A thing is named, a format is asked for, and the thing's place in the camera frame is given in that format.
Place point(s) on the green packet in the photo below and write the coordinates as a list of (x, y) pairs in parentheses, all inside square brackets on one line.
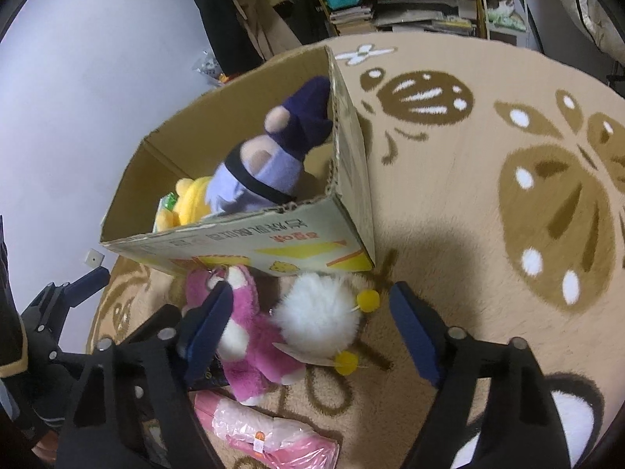
[(166, 216)]

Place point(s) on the clear bag of toys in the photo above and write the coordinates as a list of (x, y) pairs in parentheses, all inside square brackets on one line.
[(208, 66)]

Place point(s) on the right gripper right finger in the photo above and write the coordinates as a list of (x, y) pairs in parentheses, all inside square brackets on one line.
[(520, 426)]

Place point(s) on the black hanging coat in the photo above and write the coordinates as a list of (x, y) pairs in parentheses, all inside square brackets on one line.
[(229, 40)]

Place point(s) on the lower wall socket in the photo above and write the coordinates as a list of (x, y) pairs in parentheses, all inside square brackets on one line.
[(94, 258)]

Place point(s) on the cream folded mattress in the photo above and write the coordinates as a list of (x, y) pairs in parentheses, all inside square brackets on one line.
[(602, 22)]

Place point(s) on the beige hanging coat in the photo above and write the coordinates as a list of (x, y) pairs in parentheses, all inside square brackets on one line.
[(267, 29)]

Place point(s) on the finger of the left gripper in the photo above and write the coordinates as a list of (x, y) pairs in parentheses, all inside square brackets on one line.
[(146, 335), (49, 310)]

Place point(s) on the yellow plush pouch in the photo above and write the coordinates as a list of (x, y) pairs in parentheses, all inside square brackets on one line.
[(192, 205)]

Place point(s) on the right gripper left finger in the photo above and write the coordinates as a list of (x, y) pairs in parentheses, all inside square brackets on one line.
[(144, 416)]

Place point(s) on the white fluffy plush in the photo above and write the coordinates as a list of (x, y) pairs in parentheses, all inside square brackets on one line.
[(318, 317)]

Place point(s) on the pink bear plush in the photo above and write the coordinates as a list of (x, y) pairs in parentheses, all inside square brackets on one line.
[(246, 350)]

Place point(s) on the pink plastic packet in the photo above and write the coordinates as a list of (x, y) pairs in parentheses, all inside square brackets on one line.
[(275, 442)]

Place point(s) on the white metal cart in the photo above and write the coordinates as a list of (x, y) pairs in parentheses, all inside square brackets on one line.
[(512, 22)]

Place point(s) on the stack of books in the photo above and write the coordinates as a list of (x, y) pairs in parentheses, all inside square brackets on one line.
[(354, 20)]

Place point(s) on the white haired blindfolded doll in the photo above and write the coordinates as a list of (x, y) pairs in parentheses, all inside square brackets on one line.
[(265, 171)]

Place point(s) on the open cardboard box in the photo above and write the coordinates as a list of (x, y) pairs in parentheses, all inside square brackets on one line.
[(328, 228)]

